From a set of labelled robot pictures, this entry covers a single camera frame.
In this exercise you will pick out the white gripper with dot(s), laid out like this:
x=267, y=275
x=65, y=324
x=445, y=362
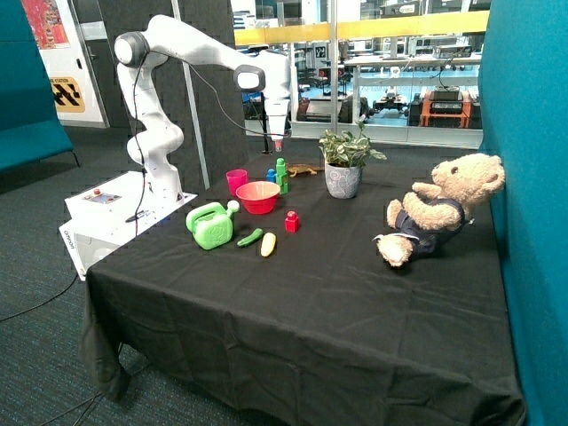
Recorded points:
x=277, y=117

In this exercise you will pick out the green block with stud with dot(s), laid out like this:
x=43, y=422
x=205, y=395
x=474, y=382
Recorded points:
x=282, y=179

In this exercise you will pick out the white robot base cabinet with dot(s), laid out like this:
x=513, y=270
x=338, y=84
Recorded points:
x=107, y=216

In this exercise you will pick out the brown toy lizard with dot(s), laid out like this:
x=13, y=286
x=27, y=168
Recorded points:
x=300, y=168

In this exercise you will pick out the blue block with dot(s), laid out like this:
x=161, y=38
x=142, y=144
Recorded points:
x=271, y=175

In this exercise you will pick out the pink plastic cup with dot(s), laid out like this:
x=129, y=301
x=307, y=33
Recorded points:
x=235, y=179

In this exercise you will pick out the potted green plant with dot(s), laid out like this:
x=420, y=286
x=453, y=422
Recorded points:
x=344, y=155

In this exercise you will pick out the red plastic bowl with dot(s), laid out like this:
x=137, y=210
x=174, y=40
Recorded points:
x=258, y=197

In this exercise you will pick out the red block with stud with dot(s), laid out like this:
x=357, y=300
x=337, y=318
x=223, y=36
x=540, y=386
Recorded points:
x=292, y=222

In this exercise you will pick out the green toy cucumber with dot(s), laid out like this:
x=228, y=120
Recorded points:
x=246, y=241

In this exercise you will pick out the green toy watering can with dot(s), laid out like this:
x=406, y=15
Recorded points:
x=212, y=224

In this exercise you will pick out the yellow toy corn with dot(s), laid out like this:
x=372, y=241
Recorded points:
x=268, y=244

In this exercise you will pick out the brown teddy bear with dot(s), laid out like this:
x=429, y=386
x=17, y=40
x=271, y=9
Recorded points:
x=432, y=214

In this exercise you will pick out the black tablecloth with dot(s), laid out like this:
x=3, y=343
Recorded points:
x=322, y=331

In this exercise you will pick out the teal bench seat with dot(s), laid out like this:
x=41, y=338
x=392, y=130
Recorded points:
x=30, y=127

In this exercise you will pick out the teal partition panel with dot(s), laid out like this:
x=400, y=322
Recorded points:
x=523, y=87

